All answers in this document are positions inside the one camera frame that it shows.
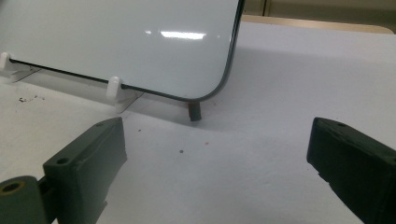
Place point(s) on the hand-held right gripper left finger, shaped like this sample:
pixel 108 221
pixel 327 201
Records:
pixel 87 161

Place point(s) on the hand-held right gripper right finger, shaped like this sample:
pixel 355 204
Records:
pixel 358 168

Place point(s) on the white whiteboard with dark frame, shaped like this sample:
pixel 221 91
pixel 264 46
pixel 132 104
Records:
pixel 124 46

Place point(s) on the white plastic board holder clip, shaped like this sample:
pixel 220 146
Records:
pixel 116 93
pixel 9 67

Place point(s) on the white table cover sheet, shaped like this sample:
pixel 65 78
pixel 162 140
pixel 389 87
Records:
pixel 249 171

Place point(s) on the black whiteboard stand leg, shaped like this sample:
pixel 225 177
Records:
pixel 195 112

